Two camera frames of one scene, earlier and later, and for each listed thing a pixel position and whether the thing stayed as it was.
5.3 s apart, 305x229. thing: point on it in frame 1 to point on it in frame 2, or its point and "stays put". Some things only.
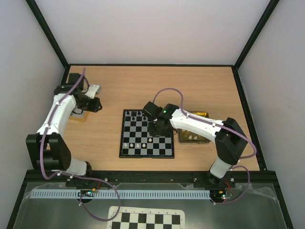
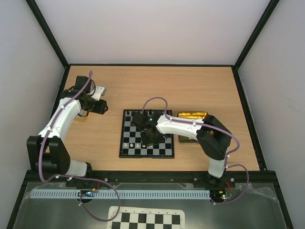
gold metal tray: (187, 137) stays put
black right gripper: (155, 127) to (151, 137)
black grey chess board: (137, 142) stays put
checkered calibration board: (134, 217) stays put
